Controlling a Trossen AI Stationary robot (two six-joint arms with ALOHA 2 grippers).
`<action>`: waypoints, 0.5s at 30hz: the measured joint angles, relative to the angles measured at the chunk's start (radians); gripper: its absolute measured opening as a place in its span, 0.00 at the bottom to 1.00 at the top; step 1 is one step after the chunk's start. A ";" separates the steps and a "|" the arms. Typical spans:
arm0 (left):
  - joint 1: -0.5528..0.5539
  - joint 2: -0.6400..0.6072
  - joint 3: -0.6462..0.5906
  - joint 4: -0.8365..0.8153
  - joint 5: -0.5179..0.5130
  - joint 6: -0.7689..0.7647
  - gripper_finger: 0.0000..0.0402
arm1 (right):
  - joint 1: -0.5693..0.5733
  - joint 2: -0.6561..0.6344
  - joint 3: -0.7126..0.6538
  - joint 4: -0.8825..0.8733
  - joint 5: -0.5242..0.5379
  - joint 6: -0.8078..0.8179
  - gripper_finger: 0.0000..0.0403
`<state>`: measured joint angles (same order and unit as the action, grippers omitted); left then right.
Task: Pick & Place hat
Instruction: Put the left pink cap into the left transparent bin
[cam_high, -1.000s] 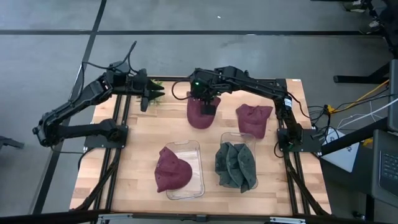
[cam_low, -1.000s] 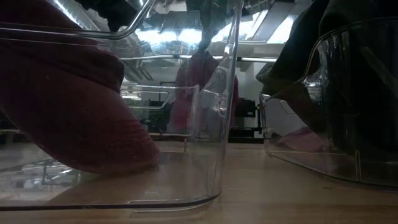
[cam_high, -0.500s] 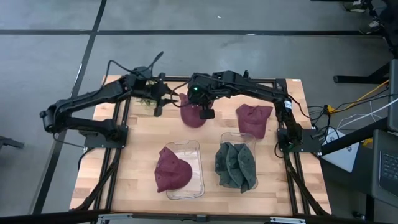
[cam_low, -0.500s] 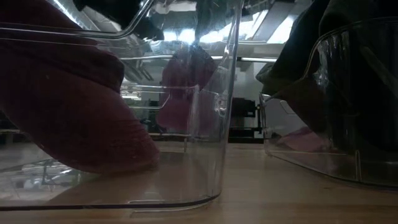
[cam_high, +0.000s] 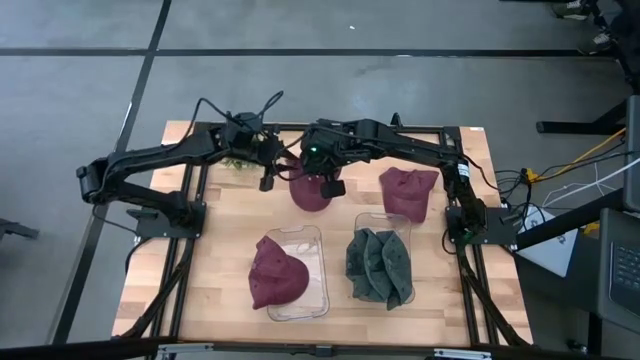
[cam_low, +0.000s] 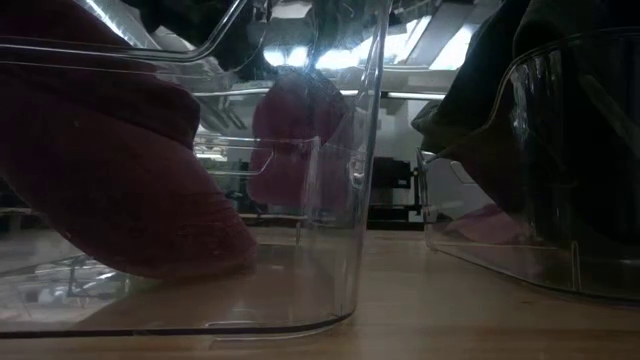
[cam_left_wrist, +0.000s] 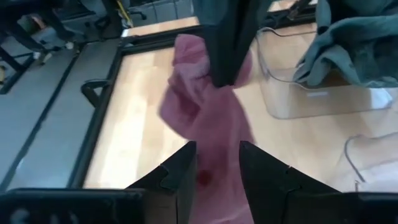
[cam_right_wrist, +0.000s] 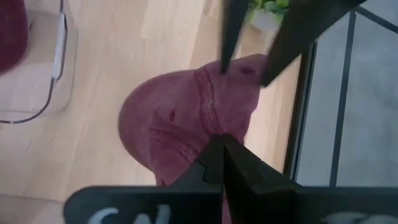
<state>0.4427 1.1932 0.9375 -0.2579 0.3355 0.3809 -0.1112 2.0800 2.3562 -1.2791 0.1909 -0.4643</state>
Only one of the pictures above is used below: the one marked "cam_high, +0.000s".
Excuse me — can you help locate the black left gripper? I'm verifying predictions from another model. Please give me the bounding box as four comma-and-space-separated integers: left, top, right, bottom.
219, 112, 296, 193

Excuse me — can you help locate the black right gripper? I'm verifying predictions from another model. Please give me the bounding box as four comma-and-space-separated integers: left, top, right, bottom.
292, 122, 352, 200

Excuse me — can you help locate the maroon cap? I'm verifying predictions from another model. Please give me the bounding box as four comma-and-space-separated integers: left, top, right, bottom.
248, 235, 311, 311
288, 158, 342, 213
378, 166, 440, 225

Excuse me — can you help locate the dark green cap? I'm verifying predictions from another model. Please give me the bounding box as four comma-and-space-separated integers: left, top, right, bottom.
344, 227, 389, 303
372, 229, 416, 311

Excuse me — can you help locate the small green artificial plant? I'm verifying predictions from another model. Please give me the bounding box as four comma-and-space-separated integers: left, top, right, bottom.
220, 134, 266, 170

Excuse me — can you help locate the clear plastic bin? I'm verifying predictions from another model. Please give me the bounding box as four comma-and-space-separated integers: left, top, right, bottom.
353, 212, 419, 305

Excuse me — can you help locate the clear bin with white sticker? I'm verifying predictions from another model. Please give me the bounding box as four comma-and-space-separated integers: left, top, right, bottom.
263, 223, 331, 323

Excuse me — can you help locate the white box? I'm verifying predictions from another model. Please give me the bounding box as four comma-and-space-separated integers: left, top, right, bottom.
514, 205, 581, 279

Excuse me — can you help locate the black diagonal bar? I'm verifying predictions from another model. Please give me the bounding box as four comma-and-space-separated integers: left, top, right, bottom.
514, 188, 626, 252

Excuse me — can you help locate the black stand foot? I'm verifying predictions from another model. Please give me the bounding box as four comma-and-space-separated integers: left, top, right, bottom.
536, 99, 632, 136

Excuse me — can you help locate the grey stand foot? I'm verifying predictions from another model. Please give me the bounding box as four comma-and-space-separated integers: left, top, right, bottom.
0, 217, 41, 242

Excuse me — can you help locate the black crossbar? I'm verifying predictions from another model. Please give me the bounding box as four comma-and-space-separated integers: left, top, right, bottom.
0, 335, 640, 360

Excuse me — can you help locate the person's shoe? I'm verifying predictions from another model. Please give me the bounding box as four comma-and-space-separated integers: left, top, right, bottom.
578, 30, 616, 55
552, 1, 591, 21

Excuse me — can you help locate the grey monitor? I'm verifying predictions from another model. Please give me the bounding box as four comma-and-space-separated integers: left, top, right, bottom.
624, 94, 640, 212

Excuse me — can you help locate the dark grey laptop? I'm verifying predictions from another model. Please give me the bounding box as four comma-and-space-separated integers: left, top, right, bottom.
597, 207, 640, 334

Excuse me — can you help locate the person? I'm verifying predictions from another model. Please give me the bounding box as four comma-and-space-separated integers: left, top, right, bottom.
597, 0, 640, 96

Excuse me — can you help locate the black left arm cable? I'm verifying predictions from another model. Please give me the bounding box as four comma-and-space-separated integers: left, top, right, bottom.
187, 89, 285, 146

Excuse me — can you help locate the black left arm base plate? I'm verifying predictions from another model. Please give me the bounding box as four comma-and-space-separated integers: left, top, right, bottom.
126, 199, 207, 240

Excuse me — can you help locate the black aluminium extrusion frame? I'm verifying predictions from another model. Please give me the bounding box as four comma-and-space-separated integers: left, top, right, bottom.
115, 119, 532, 349

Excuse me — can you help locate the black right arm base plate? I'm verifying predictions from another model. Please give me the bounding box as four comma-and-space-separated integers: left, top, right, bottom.
444, 205, 519, 249

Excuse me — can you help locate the silver metal bracket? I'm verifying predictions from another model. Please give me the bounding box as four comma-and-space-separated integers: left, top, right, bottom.
156, 342, 215, 360
432, 347, 494, 360

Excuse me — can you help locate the yellow cable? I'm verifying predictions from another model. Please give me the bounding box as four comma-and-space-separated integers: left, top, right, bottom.
581, 127, 627, 160

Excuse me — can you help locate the white cable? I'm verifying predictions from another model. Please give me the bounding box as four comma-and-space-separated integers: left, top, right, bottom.
542, 157, 640, 207

